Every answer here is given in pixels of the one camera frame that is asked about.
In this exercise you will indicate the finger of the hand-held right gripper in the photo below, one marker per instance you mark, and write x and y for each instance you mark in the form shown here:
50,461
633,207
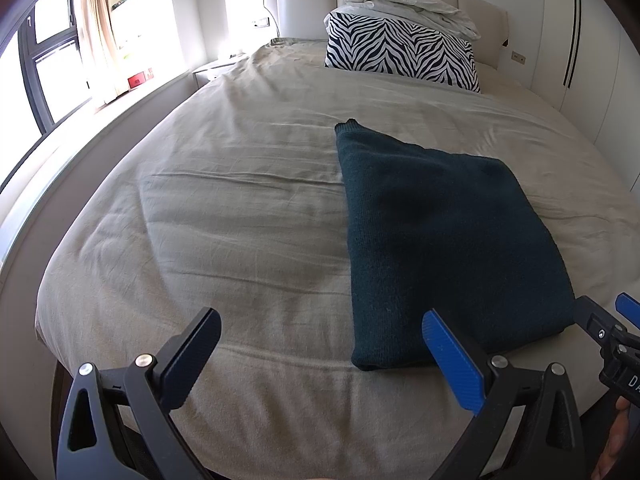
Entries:
627,305
587,312

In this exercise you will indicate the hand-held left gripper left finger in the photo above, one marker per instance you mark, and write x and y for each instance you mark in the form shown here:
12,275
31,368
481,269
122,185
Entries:
195,350

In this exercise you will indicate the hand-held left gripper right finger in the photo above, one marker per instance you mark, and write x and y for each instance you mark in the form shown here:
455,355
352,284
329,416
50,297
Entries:
450,355

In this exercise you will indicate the dark teal knit sweater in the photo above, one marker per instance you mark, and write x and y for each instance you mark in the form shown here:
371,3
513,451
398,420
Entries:
440,235

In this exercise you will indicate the person's right hand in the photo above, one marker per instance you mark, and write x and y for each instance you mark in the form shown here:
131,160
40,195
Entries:
617,440

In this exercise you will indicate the bed with beige sheet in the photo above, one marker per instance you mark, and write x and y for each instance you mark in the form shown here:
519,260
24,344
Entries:
225,210

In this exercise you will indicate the white window ledge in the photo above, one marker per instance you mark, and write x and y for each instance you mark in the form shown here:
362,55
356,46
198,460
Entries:
100,150

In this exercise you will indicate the white wardrobe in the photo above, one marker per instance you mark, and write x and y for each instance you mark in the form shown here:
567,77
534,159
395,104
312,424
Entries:
600,60

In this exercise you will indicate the small red box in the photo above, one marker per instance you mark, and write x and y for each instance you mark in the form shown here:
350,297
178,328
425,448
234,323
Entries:
135,80

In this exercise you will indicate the white nightstand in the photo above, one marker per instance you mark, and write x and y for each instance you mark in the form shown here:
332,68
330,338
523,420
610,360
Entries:
215,70

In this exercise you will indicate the zebra print pillow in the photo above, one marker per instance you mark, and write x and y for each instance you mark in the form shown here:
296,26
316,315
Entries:
400,47

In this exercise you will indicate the black framed window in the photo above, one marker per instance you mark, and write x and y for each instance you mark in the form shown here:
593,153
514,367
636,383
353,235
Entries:
50,60

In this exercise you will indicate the beige curtain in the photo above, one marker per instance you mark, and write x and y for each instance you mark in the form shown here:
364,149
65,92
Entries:
97,30

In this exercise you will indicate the crumpled white duvet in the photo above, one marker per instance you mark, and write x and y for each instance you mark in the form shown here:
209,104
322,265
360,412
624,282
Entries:
420,7

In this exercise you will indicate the beige padded headboard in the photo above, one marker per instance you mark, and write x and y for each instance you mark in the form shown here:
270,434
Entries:
300,5

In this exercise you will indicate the wall power outlet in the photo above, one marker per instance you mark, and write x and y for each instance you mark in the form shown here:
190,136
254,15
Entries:
518,57

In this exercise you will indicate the bedside wall switch panel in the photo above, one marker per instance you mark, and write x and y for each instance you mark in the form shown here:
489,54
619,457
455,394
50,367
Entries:
262,22

